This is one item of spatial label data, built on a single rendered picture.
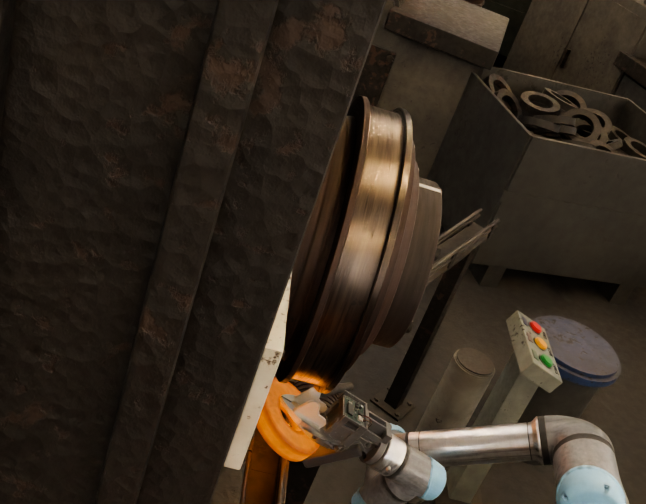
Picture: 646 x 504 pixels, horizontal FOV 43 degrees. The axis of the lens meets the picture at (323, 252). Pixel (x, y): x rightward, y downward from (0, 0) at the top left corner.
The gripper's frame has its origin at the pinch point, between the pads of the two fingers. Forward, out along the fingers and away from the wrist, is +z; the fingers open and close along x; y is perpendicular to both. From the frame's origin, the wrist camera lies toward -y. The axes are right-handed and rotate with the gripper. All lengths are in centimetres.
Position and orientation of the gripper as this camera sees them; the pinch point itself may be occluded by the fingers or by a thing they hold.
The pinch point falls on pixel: (283, 403)
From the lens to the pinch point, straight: 153.1
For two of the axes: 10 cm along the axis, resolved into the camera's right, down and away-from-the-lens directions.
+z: -7.9, -5.4, -3.0
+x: -0.3, 5.2, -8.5
